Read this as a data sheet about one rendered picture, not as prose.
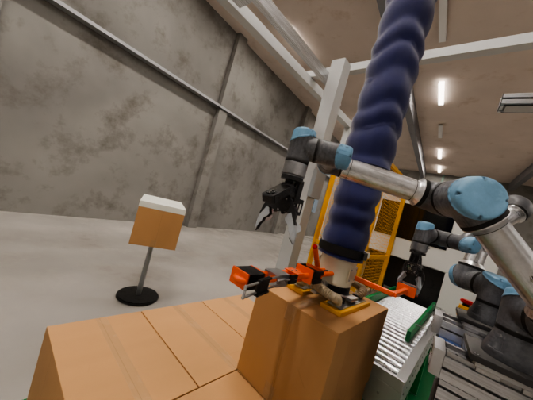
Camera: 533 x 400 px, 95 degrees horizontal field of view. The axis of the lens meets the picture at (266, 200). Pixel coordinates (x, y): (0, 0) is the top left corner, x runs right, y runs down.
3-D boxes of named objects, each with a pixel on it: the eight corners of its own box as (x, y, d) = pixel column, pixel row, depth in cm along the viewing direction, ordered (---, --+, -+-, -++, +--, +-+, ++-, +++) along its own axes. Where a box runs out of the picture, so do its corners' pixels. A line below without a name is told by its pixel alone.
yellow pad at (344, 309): (350, 297, 130) (353, 287, 130) (370, 305, 123) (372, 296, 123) (319, 305, 105) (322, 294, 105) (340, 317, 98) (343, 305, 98)
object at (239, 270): (247, 278, 83) (251, 264, 83) (262, 289, 78) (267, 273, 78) (228, 280, 77) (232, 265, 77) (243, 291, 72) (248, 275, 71)
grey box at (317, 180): (315, 198, 274) (322, 173, 274) (320, 200, 271) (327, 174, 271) (306, 195, 259) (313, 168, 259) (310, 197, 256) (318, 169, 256)
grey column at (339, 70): (268, 314, 294) (335, 72, 293) (288, 328, 274) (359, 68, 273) (251, 319, 271) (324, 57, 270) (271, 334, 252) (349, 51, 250)
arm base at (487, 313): (504, 325, 119) (509, 305, 119) (511, 334, 107) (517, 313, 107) (465, 310, 128) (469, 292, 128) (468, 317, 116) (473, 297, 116)
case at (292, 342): (306, 337, 156) (323, 276, 156) (368, 381, 129) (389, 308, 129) (235, 368, 112) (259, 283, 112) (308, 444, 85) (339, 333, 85)
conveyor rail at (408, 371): (436, 322, 304) (440, 308, 304) (441, 325, 300) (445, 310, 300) (385, 411, 131) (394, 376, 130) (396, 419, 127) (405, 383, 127)
